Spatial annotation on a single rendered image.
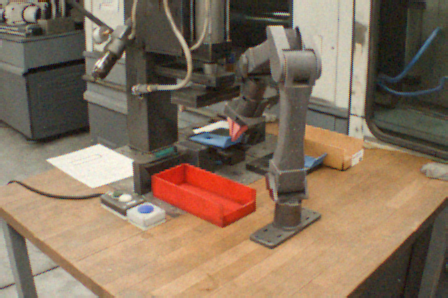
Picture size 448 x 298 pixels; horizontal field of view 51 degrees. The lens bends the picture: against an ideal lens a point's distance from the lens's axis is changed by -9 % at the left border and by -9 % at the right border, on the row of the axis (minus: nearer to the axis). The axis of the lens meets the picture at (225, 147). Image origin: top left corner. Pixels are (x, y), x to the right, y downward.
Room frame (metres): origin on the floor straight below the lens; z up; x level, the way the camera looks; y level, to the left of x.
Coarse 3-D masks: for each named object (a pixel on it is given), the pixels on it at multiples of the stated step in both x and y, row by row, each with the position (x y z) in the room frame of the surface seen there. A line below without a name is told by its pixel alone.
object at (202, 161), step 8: (208, 152) 1.35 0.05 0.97; (232, 152) 1.43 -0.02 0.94; (240, 152) 1.45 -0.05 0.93; (192, 160) 1.34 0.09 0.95; (200, 160) 1.33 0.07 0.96; (208, 160) 1.35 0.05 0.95; (216, 160) 1.46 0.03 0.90; (224, 160) 1.44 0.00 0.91; (232, 160) 1.43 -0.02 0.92; (240, 160) 1.45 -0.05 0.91; (208, 168) 1.35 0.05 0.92
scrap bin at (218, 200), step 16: (160, 176) 1.23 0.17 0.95; (176, 176) 1.27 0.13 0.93; (192, 176) 1.27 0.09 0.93; (208, 176) 1.23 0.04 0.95; (160, 192) 1.19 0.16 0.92; (176, 192) 1.15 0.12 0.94; (192, 192) 1.11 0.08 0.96; (208, 192) 1.23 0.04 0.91; (224, 192) 1.19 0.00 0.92; (240, 192) 1.16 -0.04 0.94; (256, 192) 1.13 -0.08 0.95; (192, 208) 1.11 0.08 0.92; (208, 208) 1.07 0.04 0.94; (224, 208) 1.13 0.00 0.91; (240, 208) 1.09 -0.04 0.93; (224, 224) 1.05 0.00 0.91
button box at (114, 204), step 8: (24, 184) 1.25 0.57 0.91; (40, 192) 1.21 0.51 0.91; (112, 192) 1.17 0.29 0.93; (104, 200) 1.13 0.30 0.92; (112, 200) 1.12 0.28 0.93; (120, 200) 1.11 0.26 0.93; (128, 200) 1.11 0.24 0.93; (136, 200) 1.12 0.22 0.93; (112, 208) 1.11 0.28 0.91; (120, 208) 1.09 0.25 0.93; (128, 208) 1.09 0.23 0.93; (120, 216) 1.09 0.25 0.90
